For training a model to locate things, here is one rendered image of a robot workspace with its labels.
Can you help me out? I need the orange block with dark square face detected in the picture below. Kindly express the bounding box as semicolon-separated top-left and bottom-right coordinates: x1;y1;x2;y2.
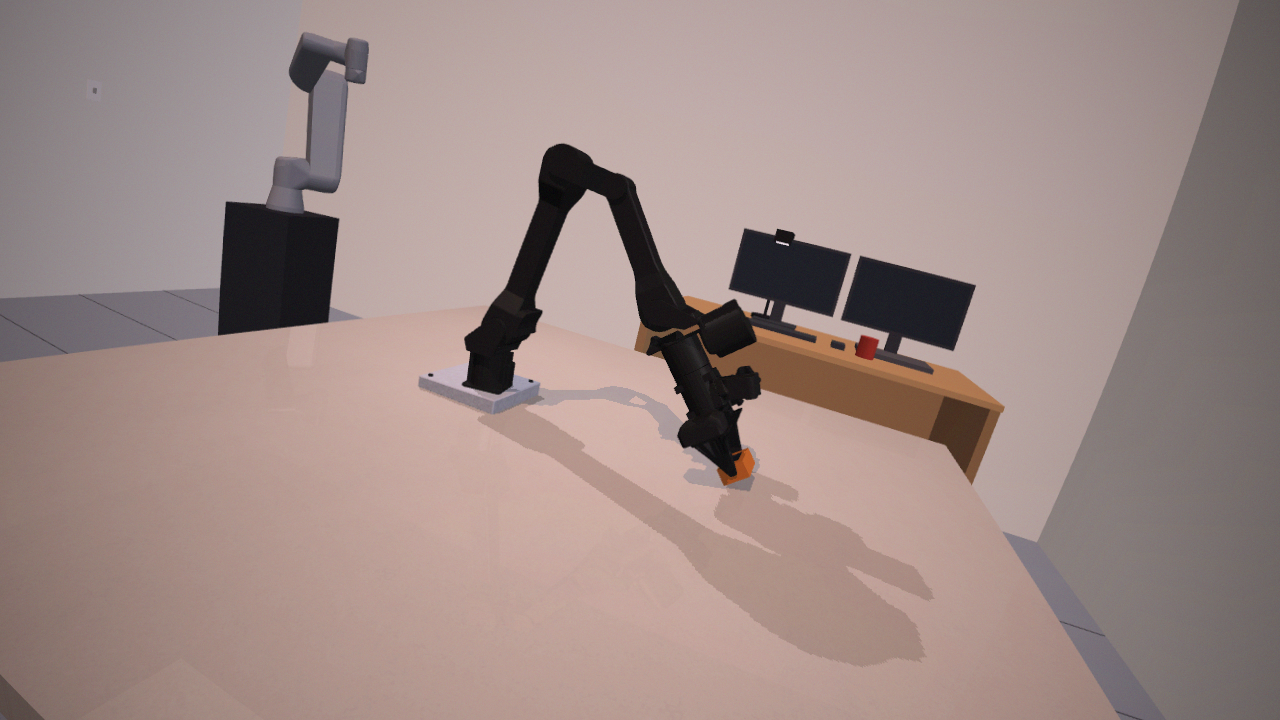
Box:
716;448;755;486

